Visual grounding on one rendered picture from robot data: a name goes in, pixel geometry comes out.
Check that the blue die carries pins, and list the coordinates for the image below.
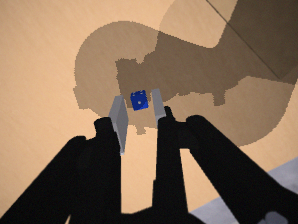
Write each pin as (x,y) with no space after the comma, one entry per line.
(139,100)

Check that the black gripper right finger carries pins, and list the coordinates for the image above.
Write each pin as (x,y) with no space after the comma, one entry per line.
(250,193)

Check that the tan square mat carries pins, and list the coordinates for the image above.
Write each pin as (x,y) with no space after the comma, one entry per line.
(268,27)

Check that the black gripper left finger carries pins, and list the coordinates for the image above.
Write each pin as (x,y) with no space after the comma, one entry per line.
(53,195)

